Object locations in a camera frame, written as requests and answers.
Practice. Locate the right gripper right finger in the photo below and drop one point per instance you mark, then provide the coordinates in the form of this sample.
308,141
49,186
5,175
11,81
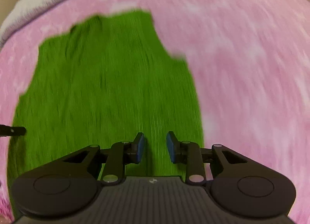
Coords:
235,182

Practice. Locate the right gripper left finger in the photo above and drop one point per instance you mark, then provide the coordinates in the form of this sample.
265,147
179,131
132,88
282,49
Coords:
69,184

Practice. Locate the green knitted sweater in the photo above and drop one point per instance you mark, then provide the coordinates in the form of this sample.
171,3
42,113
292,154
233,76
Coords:
103,82

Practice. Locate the pink rose blanket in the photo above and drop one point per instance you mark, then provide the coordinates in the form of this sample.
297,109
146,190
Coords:
249,60

